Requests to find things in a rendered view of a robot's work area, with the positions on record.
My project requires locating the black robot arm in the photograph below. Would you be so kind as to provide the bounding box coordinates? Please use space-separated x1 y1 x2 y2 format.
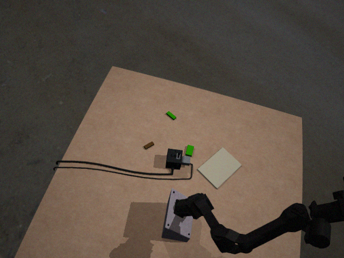
174 190 344 254

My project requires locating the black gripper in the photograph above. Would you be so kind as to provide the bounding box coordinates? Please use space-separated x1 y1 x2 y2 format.
328 202 344 223

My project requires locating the green rectangular block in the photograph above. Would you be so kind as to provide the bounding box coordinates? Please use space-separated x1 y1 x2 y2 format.
166 111 176 120
185 145 194 157

